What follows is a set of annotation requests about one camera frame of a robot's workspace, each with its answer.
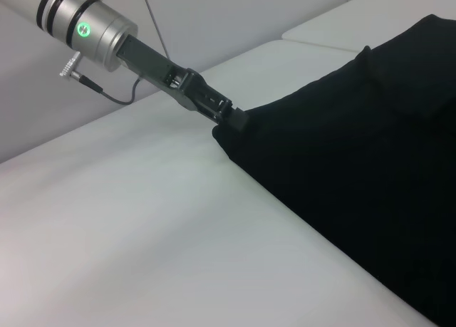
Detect black cable with metal connector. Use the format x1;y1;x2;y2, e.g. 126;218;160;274
58;53;140;105

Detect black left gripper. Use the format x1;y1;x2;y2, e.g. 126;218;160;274
118;33;249;133

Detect thin grey cable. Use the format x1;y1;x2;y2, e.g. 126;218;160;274
140;0;168;57

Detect black FREE! print t-shirt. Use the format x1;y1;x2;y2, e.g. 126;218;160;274
212;14;456;327

